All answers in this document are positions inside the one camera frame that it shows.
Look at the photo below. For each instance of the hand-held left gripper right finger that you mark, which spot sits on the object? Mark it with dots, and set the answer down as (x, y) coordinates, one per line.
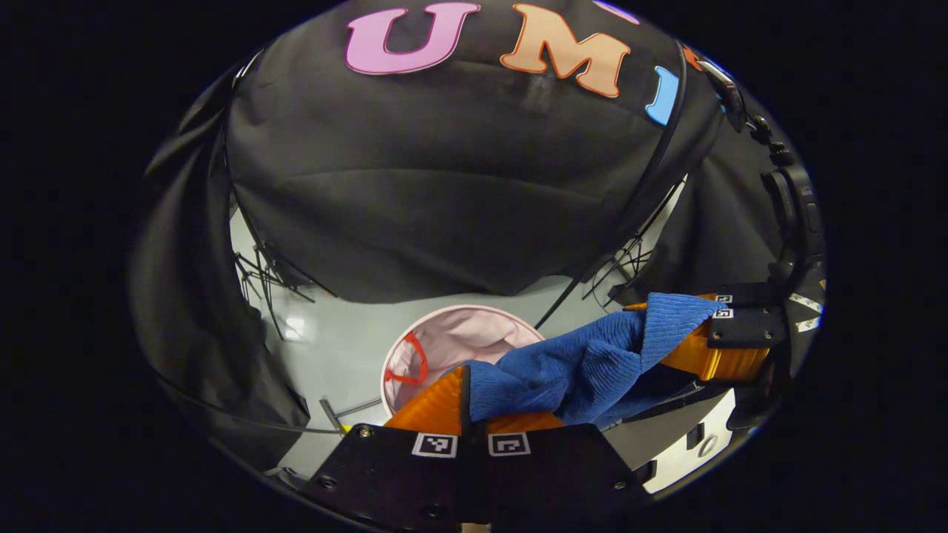
(555, 474)

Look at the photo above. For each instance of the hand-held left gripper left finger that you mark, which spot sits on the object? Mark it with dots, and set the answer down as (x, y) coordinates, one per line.
(385, 474)

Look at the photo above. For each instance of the pink laundry hamper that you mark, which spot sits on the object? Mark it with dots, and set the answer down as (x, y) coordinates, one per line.
(459, 340)

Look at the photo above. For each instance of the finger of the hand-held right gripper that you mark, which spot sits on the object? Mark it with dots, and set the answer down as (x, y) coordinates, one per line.
(752, 295)
(744, 329)

